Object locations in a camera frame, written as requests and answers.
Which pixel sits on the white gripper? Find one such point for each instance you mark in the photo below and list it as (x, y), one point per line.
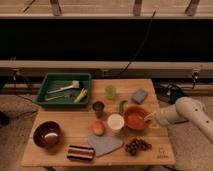
(161, 116)

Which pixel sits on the orange bowl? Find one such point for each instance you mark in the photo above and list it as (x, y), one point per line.
(134, 118)

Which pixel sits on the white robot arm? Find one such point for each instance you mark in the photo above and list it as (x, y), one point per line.
(184, 109)

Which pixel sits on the blue sponge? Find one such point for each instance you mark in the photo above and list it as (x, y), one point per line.
(139, 96)

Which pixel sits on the green chili pepper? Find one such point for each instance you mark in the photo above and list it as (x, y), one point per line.
(121, 106)

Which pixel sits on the bunch of dark grapes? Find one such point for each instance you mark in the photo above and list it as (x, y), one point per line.
(136, 145)

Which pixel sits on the blue power adapter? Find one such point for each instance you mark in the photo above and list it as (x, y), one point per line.
(175, 94)

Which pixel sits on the white cup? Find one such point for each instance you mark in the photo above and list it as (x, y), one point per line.
(115, 122)

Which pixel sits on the green plastic cup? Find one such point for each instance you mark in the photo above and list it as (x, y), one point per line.
(110, 92)

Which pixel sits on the orange peach fruit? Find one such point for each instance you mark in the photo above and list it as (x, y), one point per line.
(98, 128)

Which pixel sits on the dark metal cup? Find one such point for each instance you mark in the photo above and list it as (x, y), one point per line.
(98, 108)

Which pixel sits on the grey blue cloth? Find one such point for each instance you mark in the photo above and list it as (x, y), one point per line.
(104, 144)

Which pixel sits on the white dish brush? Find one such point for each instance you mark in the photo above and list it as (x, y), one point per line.
(74, 84)

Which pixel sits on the metal fork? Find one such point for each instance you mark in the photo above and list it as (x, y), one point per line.
(57, 97)

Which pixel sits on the green plastic tray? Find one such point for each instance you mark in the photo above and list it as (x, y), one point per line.
(65, 90)

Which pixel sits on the dark brown bowl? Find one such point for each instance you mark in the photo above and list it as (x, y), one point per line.
(47, 134)

